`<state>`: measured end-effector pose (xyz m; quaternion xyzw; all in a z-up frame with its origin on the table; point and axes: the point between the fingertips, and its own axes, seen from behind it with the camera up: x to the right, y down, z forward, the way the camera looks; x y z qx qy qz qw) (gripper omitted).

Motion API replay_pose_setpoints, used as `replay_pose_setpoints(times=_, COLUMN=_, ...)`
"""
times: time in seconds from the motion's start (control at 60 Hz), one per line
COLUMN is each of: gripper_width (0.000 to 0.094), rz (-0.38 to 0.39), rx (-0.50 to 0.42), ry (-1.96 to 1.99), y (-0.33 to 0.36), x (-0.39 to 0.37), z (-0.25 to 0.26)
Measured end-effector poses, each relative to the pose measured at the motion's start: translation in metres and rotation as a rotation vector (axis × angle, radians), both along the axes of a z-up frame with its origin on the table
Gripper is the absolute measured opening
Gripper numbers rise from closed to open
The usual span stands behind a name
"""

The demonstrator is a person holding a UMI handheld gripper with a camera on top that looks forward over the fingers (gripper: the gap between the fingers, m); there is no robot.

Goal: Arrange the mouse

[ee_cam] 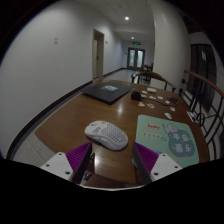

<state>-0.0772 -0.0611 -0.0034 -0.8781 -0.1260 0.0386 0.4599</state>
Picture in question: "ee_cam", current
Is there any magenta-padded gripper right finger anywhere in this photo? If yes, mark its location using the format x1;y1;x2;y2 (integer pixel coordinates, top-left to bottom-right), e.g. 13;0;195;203
132;142;184;186

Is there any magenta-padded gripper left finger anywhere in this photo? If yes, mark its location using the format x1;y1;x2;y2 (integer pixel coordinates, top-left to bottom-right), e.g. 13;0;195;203
39;142;96;185

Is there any white honeycomb computer mouse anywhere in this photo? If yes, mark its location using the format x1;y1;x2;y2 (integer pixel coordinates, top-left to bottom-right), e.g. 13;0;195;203
84;120;129;152

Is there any small black box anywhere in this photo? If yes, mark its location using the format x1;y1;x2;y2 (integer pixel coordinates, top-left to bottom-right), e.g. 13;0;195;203
130;90;142;102

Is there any black closed laptop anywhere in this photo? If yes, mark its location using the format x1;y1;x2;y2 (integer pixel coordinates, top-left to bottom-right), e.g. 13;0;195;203
80;81;135;105

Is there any wooden armchair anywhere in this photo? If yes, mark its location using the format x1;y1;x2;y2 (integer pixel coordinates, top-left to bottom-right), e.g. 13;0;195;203
130;70;177;93

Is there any wooden-topped black metal railing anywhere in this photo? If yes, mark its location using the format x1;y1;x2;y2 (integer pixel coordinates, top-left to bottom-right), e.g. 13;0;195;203
178;69;224;161

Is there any dark framed window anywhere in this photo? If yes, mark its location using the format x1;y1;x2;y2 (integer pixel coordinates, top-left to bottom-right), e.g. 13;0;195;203
186;43;218;113

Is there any glass double door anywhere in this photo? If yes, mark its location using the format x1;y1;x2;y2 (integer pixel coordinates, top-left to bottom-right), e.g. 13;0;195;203
127;47;146;72

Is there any open side doorway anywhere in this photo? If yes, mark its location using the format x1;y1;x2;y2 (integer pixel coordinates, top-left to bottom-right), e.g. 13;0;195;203
91;28;106;80

